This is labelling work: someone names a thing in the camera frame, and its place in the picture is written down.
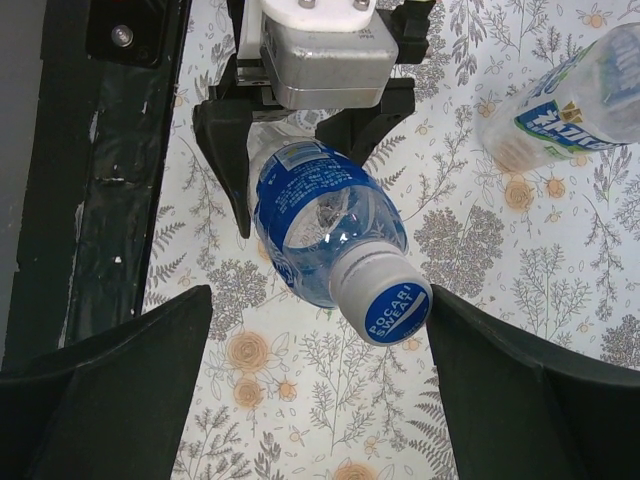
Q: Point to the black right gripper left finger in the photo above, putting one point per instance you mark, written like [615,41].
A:
[112,406]

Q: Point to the blue bottle cap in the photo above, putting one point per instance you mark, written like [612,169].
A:
[382,296]

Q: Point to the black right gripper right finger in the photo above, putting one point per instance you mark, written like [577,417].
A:
[520,407]

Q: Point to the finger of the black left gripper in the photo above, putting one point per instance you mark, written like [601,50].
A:
[355,132]
[221,128]

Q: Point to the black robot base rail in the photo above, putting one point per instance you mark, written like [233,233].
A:
[104,114]

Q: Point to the clear water bottle white-blue label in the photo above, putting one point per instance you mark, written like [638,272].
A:
[588,103]

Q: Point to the blue label water bottle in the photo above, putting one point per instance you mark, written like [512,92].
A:
[310,204]

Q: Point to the clear bottle cap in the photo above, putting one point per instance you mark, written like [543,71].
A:
[307,120]

